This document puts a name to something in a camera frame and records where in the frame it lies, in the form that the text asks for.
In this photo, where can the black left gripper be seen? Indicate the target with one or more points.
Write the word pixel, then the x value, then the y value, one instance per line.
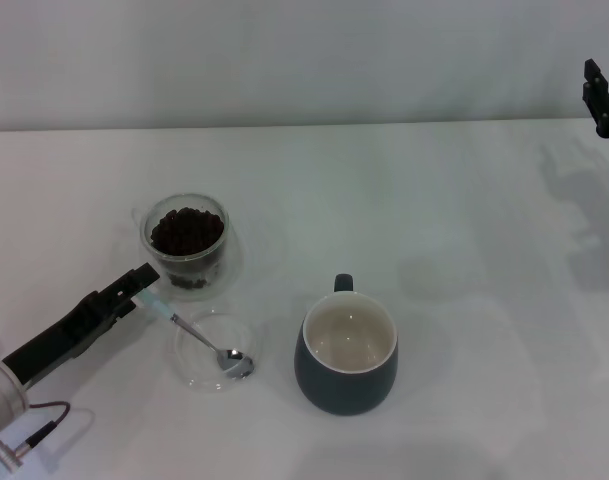
pixel 64 335

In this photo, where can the double-walled glass cup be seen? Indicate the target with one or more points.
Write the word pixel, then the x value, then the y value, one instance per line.
pixel 219 270

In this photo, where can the dark blue ceramic mug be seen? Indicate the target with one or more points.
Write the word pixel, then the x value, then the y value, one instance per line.
pixel 344 392

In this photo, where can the coffee bean heap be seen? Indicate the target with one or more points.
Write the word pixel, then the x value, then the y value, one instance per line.
pixel 186 232

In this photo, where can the small clear glass dish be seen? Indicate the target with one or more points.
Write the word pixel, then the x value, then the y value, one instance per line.
pixel 204 377

